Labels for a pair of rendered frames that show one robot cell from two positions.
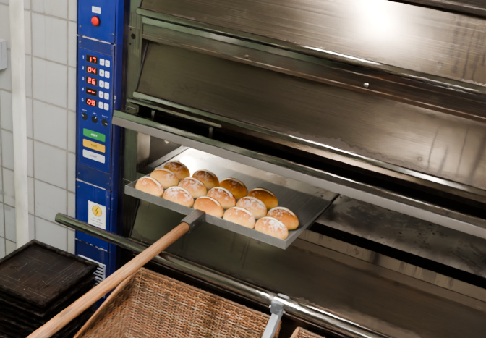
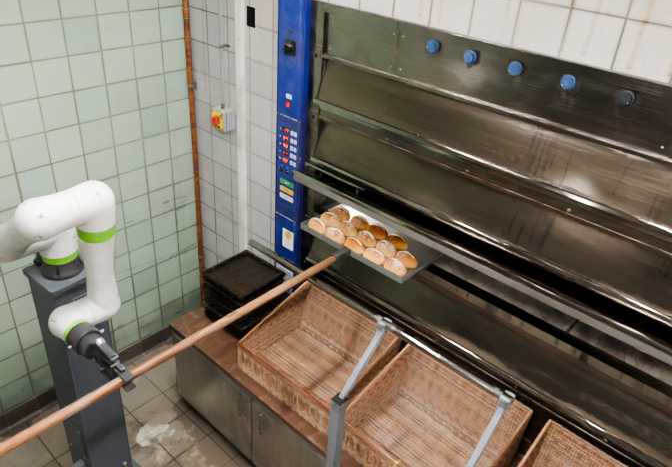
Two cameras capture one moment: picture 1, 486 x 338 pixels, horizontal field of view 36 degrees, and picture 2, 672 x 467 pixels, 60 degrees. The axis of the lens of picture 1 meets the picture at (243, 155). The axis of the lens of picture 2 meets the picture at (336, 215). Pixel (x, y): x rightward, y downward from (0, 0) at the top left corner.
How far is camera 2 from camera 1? 0.45 m
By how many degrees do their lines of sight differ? 14
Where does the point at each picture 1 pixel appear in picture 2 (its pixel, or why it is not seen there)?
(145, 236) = (318, 257)
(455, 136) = (530, 217)
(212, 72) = (364, 148)
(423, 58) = (507, 156)
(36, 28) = (253, 104)
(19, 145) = (242, 183)
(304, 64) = (425, 150)
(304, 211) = (427, 254)
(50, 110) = (261, 161)
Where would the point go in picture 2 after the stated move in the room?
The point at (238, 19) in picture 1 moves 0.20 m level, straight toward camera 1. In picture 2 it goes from (380, 113) to (369, 131)
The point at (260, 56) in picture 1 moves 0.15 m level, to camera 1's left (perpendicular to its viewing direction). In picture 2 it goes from (395, 140) to (358, 134)
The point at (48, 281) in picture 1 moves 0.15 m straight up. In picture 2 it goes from (249, 281) to (248, 255)
